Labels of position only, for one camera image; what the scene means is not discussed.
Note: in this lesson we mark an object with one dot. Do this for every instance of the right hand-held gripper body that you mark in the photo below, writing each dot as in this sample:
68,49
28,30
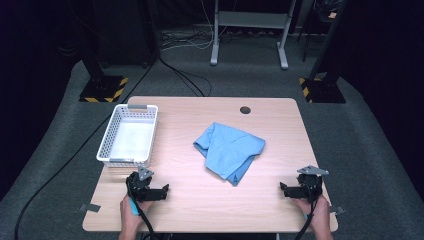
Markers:
308,186

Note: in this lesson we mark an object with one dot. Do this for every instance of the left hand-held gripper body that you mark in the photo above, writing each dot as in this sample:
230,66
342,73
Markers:
143,191

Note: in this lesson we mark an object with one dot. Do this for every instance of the light blue shirt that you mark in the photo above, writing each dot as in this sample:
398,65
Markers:
230,151

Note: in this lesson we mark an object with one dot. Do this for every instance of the person's left hand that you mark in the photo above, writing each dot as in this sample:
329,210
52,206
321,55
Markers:
128,215

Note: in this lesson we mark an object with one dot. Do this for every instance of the person's right hand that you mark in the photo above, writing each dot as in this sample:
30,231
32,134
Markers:
320,213

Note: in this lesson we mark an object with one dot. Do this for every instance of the grey tape piece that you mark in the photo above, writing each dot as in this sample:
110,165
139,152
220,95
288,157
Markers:
90,207
337,210

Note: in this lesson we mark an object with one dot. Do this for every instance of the white plastic basket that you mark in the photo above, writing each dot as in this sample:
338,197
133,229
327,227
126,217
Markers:
131,140

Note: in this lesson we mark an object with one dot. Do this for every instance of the black stand with striped base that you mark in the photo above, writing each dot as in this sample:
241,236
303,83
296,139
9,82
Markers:
103,88
321,90

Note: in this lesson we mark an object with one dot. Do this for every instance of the dark cabinet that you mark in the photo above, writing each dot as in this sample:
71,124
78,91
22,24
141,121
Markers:
130,33

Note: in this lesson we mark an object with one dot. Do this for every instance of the small tan object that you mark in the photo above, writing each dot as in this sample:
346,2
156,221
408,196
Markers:
332,15

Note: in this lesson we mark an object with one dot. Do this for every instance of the grey metal desk frame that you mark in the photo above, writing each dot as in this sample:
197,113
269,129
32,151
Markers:
250,19

